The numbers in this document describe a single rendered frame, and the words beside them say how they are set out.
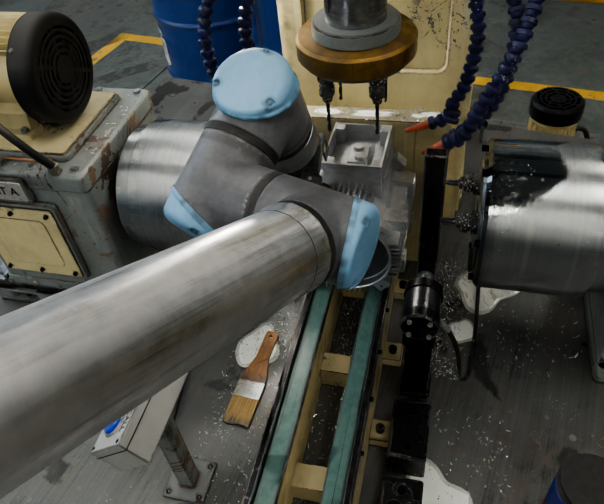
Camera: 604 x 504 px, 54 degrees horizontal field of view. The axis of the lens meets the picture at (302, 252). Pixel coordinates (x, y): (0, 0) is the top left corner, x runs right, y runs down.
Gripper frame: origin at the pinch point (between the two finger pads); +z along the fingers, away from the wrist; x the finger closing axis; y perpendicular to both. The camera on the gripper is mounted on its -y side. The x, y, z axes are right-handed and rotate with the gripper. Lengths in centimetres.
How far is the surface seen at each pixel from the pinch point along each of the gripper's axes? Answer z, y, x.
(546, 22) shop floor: 251, 215, -71
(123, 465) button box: -16.9, -41.6, 14.7
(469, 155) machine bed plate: 54, 35, -26
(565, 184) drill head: -3.8, 5.8, -38.1
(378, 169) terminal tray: -1.8, 7.0, -10.5
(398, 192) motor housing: 6.8, 6.5, -13.4
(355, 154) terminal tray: 0.9, 10.4, -6.0
